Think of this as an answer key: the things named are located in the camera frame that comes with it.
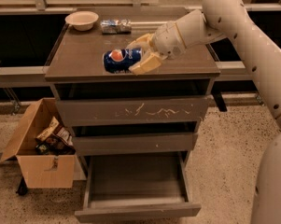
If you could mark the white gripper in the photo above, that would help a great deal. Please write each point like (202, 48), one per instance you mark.
(167, 41)

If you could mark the blue pepsi can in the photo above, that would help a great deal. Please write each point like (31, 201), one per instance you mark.
(119, 60)

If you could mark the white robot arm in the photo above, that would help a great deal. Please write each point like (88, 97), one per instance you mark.
(262, 59)

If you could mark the grey drawer cabinet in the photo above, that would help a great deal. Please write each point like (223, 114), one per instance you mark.
(77, 73)

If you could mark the grey top drawer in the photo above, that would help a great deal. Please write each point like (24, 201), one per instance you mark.
(131, 111)

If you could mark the grey drawer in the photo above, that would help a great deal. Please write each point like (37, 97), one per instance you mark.
(136, 187)
(131, 111)
(130, 144)

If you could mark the grey middle drawer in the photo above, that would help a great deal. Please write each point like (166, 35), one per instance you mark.
(130, 144)

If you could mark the grey bottom drawer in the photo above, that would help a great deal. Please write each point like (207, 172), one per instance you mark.
(136, 187)

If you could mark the silver snack bag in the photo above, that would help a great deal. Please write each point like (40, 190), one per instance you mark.
(114, 27)

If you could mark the white paper bowl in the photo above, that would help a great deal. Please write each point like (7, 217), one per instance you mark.
(82, 20)

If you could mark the tan snack bag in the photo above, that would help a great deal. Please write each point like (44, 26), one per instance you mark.
(54, 123)

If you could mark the dark brown snack bag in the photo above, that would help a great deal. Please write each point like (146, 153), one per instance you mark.
(58, 143)

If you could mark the cardboard box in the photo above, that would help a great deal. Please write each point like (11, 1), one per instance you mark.
(39, 171)

